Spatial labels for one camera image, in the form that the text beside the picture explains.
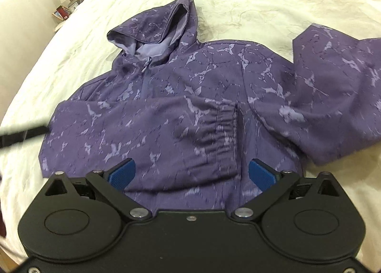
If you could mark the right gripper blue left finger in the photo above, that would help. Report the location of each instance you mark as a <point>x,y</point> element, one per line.
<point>110,185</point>

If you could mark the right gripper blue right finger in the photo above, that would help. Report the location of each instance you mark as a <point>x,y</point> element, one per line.
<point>272,184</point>

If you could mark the purple patterned hooded jacket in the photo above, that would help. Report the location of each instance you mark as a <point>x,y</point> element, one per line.
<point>193,115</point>

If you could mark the left cream nightstand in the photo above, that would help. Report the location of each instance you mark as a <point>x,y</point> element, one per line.
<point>59,26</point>

